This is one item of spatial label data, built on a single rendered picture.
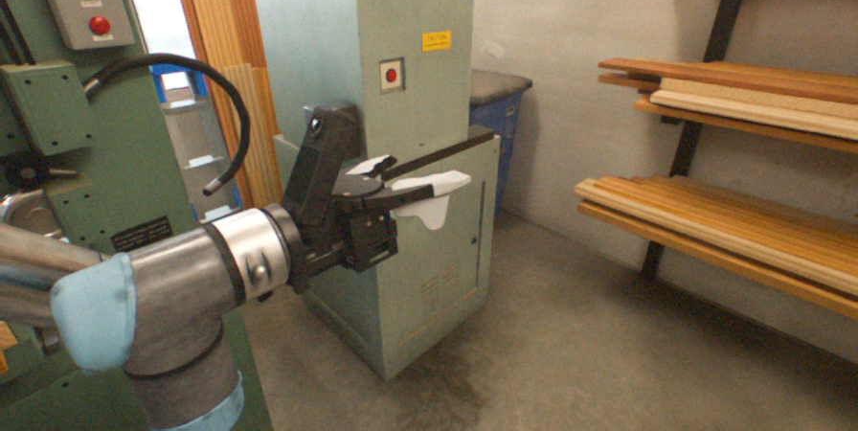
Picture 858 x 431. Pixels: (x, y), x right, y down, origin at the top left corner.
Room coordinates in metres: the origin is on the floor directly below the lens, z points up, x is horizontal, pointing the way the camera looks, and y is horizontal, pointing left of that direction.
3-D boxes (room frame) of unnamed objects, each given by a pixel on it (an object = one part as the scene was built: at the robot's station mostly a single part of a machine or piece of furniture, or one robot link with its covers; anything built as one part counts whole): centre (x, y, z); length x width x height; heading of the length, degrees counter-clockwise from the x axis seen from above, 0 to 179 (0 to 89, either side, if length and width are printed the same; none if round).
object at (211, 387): (0.26, 0.23, 1.12); 0.11 x 0.08 x 0.11; 44
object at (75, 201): (0.72, 0.71, 1.02); 0.09 x 0.07 x 0.12; 50
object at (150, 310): (0.25, 0.22, 1.21); 0.11 x 0.08 x 0.09; 134
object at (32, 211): (0.70, 0.77, 1.02); 0.12 x 0.03 x 0.12; 140
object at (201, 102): (1.61, 0.97, 0.58); 0.27 x 0.25 x 1.16; 47
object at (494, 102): (2.29, -0.18, 0.48); 0.64 x 0.54 x 0.97; 47
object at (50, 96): (0.74, 0.69, 1.23); 0.09 x 0.08 x 0.15; 140
